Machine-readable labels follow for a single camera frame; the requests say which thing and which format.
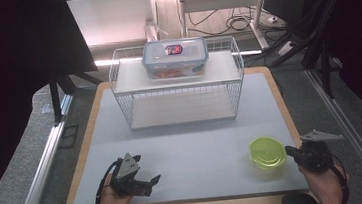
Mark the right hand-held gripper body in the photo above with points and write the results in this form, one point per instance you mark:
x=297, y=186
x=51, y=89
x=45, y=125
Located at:
x=316, y=157

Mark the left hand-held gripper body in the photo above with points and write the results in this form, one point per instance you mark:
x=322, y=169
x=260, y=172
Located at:
x=128, y=184

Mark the green plastic bowl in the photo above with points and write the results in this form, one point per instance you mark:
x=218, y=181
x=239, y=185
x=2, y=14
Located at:
x=267, y=153

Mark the clear plastic food container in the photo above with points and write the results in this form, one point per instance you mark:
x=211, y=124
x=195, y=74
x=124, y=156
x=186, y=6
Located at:
x=175, y=60

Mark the person's right hand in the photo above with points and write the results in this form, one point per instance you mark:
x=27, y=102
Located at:
x=328, y=188

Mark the grey table mat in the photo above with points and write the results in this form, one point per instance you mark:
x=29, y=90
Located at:
x=190, y=154

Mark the black metal stand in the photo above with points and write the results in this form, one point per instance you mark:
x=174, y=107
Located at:
x=55, y=97
x=325, y=64

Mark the white power strip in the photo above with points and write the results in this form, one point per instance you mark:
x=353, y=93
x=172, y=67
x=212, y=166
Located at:
x=286, y=48

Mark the white panel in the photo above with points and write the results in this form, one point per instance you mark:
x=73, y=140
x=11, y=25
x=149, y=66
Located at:
x=110, y=18

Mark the aluminium rail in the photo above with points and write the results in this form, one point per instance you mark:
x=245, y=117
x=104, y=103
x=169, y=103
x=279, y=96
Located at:
x=41, y=172
x=352, y=125

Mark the white desk frame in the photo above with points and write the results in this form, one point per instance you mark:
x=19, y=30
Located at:
x=219, y=1

